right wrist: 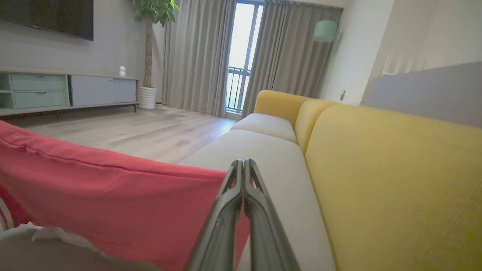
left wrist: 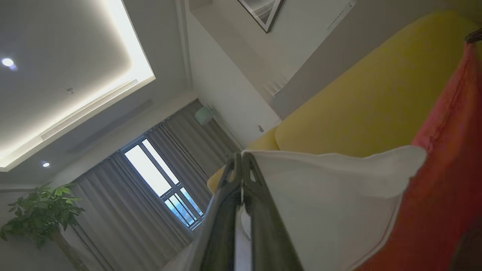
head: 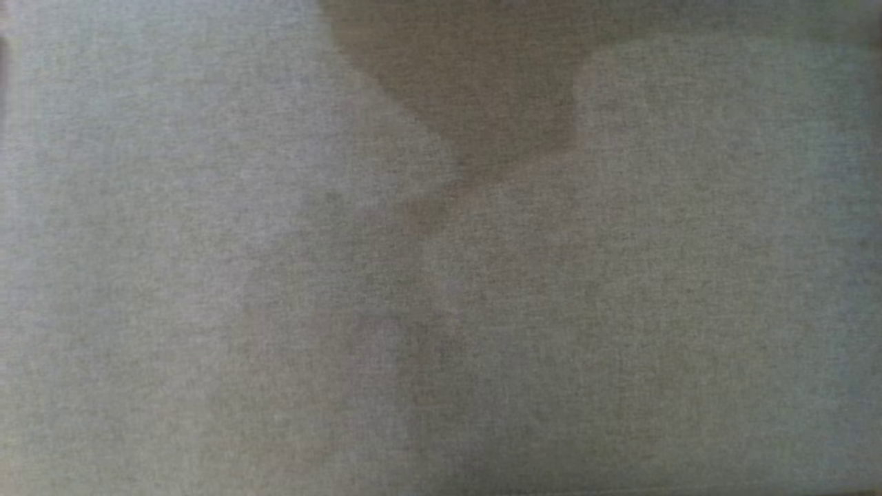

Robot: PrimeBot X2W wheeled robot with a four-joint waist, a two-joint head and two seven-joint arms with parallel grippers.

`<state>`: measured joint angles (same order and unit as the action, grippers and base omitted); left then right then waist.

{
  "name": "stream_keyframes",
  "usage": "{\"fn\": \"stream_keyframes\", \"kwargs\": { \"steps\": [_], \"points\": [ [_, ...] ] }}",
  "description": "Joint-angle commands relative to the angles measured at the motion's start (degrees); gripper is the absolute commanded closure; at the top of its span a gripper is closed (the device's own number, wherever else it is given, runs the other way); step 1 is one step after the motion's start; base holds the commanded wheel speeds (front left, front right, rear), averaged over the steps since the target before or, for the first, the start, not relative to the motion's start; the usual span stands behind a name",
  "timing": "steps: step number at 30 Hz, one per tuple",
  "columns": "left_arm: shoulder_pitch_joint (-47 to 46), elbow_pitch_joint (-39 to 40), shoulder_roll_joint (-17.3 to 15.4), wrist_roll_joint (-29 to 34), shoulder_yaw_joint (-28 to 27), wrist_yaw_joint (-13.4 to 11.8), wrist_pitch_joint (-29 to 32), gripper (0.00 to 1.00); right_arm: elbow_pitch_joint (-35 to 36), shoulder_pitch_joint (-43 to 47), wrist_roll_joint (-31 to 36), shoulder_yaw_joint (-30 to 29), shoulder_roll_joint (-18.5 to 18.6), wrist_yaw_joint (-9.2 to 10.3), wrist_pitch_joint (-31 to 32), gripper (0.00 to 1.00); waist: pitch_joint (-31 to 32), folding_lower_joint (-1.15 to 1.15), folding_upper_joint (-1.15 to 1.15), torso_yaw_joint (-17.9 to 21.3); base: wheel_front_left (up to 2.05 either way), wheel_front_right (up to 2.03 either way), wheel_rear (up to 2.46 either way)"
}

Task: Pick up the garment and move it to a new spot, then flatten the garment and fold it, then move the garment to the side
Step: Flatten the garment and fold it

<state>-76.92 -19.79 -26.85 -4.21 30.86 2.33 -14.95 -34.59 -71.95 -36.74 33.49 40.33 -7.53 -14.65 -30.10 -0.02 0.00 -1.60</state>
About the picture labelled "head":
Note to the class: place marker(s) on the large grey sofa seat cushion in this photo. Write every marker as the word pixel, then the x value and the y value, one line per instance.
pixel 441 310

